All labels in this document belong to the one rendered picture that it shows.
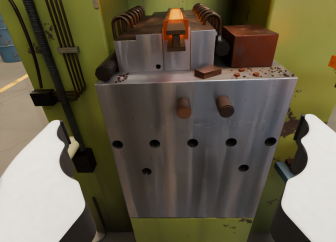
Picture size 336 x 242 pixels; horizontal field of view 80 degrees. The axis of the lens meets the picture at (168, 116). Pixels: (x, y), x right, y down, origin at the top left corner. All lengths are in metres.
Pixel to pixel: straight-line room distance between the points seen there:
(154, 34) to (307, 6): 0.38
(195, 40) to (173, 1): 0.48
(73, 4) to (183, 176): 0.50
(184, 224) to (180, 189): 0.17
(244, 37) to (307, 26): 0.24
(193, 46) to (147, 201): 0.43
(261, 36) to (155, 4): 0.54
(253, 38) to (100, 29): 0.37
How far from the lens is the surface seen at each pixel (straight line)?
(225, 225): 0.74
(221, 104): 0.38
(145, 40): 0.43
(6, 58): 5.03
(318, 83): 0.73
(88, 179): 0.93
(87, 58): 0.63
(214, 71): 0.41
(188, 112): 0.37
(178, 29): 0.32
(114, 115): 0.44
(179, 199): 0.61
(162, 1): 0.90
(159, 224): 0.72
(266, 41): 0.46
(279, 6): 0.61
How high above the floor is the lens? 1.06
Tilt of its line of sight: 32 degrees down
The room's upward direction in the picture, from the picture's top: 3 degrees counter-clockwise
